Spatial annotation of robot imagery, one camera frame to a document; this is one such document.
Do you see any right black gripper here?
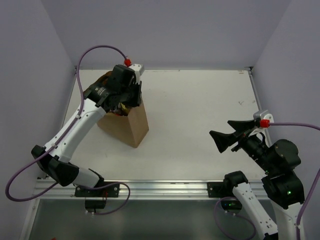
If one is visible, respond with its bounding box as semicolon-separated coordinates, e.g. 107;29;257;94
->
210;118;276;174

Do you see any brown paper bag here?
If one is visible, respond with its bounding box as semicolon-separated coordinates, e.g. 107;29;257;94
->
83;71;149;148

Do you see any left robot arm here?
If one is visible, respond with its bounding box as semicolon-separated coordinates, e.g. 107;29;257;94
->
31;64;145;197

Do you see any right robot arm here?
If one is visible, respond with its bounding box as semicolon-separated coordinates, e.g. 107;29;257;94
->
209;118;305;240

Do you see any yellow chip bag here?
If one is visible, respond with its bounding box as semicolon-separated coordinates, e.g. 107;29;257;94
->
113;103;131;116

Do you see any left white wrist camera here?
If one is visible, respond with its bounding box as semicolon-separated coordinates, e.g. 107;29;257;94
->
129;64;145;78

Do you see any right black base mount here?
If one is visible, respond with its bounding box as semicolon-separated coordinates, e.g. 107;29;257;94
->
206;181;227;198

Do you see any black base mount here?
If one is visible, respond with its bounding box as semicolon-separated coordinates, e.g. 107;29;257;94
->
206;181;227;198
74;181;120;198

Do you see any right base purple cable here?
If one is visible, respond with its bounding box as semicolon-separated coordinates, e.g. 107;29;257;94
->
212;196;257;240

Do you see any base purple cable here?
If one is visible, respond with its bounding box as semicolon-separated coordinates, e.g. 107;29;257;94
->
212;196;257;240
84;183;131;216

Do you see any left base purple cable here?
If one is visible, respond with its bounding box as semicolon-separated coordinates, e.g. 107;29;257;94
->
84;183;131;216

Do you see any aluminium front rail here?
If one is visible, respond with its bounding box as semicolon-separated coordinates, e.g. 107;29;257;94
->
34;179;276;201

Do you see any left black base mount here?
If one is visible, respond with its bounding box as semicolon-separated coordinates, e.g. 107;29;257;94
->
74;181;120;198

